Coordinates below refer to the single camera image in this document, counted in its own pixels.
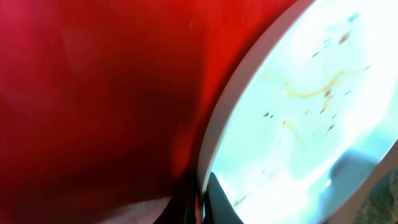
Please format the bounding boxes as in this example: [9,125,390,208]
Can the light blue plate front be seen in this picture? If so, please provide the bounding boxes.
[197,0,397,223]

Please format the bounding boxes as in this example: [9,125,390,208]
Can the orange sponge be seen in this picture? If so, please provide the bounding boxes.
[353,168,397,224]

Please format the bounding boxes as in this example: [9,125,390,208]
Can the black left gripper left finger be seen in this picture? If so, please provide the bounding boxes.
[154,177,197,224]

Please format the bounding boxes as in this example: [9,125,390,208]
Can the red plastic tray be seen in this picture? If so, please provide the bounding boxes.
[1,0,292,223]

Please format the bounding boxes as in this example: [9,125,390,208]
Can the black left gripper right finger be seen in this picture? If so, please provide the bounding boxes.
[203,173,243,224]

